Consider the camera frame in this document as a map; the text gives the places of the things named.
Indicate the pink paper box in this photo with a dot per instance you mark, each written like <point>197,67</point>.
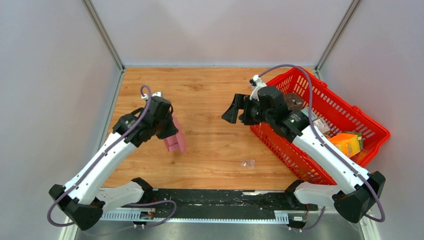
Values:
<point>178,141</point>

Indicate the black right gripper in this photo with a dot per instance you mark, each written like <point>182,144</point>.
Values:
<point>240,102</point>

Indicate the small clear plastic bag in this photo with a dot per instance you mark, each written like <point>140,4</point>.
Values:
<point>248,163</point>

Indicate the pink white small box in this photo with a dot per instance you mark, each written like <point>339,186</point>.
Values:
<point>322,125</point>

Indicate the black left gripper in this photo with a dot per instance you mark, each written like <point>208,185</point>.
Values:
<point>171,131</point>

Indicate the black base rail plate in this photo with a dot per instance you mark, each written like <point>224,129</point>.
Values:
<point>221,205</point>

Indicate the red plastic basket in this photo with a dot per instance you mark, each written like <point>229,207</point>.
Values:
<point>338,114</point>

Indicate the orange yellow sponge pack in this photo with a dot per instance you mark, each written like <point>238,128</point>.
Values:
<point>349,143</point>

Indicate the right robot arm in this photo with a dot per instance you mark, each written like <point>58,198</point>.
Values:
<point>356,190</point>

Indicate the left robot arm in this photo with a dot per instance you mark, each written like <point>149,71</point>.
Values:
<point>82,198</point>

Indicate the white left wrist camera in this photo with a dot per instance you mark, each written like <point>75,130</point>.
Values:
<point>156,94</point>

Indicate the brown round cookie pack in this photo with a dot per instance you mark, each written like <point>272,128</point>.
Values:
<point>294,102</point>

